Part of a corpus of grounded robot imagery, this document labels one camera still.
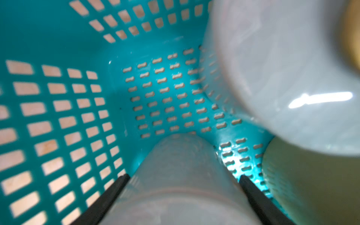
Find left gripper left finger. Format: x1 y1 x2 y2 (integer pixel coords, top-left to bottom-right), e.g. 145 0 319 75
71 173 131 225

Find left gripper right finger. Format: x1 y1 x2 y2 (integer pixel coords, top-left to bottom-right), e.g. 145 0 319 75
239 175 295 225

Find blue grey tea canister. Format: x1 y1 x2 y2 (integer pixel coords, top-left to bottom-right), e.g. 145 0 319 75
101 134 261 225

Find teal plastic basket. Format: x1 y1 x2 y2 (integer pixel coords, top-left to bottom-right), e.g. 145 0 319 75
1 1 273 225

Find light blue tea canister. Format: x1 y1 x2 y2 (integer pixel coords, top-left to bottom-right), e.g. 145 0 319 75
199 1 360 156

